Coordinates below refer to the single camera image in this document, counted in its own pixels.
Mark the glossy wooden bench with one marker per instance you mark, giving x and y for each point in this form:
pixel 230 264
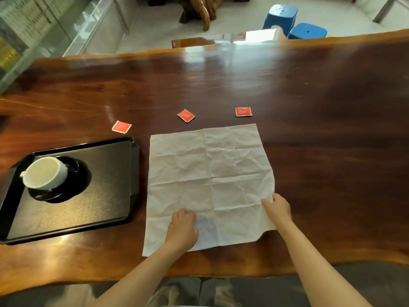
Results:
pixel 223 39

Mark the white ceramic cup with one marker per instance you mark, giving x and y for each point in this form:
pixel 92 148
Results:
pixel 45 173

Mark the red square sachet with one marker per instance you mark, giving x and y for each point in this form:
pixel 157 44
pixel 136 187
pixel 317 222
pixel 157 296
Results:
pixel 186 115
pixel 121 126
pixel 243 111

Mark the person's right thumb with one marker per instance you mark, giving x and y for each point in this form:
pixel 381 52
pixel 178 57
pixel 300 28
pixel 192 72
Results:
pixel 267 205

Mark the carved wooden root stand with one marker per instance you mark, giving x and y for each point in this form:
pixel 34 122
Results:
pixel 199 9

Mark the black rectangular serving tray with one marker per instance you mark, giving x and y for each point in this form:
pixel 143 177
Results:
pixel 76 191

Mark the person's left hand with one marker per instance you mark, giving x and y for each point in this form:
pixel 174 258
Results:
pixel 181 231

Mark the person's right shoe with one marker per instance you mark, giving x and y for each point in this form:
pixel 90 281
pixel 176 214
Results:
pixel 224 292

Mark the person's right forearm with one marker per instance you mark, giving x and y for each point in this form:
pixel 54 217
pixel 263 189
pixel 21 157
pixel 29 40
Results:
pixel 314 268

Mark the person's left shoe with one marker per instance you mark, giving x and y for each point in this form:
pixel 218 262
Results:
pixel 166 295

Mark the blue plastic stool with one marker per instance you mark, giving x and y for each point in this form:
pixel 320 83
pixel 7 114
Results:
pixel 307 31
pixel 281 16

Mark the glass display cabinet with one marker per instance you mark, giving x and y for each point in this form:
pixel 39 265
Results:
pixel 48 31

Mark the white cabinet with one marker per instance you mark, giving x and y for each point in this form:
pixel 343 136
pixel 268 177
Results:
pixel 386 11

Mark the black saucer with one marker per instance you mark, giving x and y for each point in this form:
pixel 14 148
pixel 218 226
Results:
pixel 68 185

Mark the white paper napkin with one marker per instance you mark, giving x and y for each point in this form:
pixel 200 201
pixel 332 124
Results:
pixel 211 175

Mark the person's right hand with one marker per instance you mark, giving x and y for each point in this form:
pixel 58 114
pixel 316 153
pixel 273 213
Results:
pixel 278 210

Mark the person's shoe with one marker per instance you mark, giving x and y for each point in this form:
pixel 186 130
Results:
pixel 166 295
pixel 224 292

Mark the person's left forearm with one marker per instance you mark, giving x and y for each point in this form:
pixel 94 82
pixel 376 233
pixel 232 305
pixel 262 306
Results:
pixel 140 275

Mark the person's left thumb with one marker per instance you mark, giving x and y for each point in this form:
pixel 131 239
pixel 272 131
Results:
pixel 192 216

